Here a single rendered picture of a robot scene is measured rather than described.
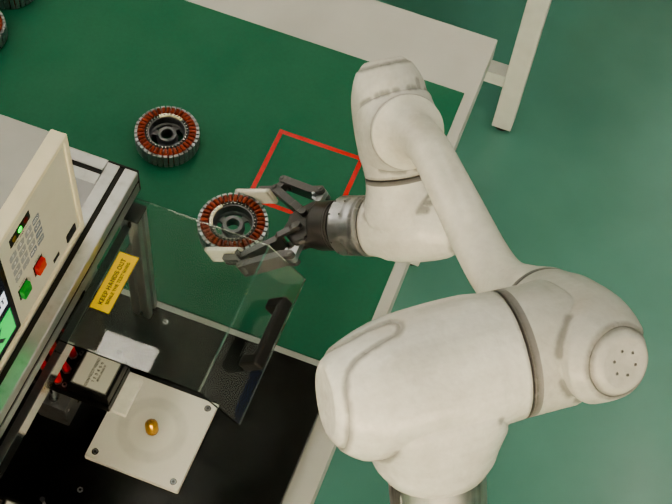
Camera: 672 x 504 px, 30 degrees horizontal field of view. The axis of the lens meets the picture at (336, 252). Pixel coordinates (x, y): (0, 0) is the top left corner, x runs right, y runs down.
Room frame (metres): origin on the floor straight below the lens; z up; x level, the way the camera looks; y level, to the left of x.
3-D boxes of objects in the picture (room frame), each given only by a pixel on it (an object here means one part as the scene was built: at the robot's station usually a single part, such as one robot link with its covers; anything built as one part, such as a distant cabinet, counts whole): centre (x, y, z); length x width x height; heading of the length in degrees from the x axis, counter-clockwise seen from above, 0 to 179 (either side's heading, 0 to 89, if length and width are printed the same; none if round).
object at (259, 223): (1.05, 0.17, 0.86); 0.11 x 0.11 x 0.04
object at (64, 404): (0.76, 0.38, 0.80); 0.08 x 0.05 x 0.06; 166
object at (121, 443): (0.73, 0.24, 0.78); 0.15 x 0.15 x 0.01; 76
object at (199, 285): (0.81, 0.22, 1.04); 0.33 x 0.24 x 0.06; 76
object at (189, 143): (1.28, 0.32, 0.77); 0.11 x 0.11 x 0.04
